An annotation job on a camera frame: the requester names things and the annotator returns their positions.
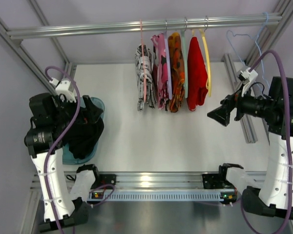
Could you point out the left aluminium frame post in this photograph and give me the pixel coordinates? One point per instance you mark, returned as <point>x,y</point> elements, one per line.
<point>37,54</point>

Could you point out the red garment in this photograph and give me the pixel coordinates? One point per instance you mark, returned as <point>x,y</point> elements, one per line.
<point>197,76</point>

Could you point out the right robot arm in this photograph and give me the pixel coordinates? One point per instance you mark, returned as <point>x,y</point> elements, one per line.
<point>270,199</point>

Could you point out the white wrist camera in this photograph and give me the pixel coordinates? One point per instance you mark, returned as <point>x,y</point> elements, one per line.
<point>64,87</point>
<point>246,77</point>

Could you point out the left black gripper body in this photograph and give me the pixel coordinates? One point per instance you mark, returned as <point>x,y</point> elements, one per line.
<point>79,107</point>

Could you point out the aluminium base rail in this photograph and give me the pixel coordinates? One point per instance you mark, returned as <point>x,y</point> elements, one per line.
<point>158,180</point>

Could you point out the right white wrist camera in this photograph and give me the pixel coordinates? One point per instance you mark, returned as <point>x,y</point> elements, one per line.
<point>246,77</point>

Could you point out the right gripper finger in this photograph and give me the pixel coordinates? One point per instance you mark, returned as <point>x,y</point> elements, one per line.
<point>220,111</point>
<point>224,121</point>

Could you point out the mint green hanger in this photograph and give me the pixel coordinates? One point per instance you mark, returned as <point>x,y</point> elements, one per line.
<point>185,56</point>

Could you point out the lilac hanger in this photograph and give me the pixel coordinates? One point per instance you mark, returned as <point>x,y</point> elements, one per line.
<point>169,84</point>

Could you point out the pink patterned garment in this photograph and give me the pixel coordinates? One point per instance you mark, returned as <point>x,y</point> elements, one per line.
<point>162,72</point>

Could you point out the black trousers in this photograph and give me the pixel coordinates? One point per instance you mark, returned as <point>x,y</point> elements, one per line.
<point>82,138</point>

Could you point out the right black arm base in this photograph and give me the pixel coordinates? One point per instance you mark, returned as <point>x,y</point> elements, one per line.
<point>215,181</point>

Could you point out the teal plastic bin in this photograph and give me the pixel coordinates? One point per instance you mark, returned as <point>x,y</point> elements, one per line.
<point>68,158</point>

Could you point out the blue hanger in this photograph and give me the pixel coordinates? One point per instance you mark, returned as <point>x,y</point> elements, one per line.
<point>254,38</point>

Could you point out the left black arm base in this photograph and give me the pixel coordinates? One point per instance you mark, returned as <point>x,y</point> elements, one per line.
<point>103,179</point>

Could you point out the aluminium hanging rail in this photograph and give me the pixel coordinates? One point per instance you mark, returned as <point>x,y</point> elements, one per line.
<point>144,25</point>

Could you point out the aluminium frame post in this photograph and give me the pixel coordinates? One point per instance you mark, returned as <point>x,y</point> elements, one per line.
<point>267,40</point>
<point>37,54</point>

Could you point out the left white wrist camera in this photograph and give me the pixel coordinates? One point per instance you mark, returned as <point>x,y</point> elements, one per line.
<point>64,87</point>

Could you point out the black white patterned garment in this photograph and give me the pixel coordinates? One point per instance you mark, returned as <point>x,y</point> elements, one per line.
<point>151,93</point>

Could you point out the orange patterned garment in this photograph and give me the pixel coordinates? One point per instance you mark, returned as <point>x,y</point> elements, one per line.
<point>177,72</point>

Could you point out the grey slotted cable duct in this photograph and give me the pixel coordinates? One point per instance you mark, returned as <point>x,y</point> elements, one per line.
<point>158,196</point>

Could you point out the pink hanger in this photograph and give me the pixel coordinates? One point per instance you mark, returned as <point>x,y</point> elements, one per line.
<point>143,61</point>

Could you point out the right aluminium frame post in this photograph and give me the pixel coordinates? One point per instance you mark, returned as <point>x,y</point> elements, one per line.
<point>267,40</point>

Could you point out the yellow hanger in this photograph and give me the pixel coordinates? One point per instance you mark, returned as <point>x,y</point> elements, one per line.
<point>203,36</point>

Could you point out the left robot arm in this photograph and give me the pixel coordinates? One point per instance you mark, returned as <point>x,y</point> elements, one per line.
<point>57,122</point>

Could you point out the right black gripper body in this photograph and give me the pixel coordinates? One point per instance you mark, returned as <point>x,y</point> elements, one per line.
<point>233,105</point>

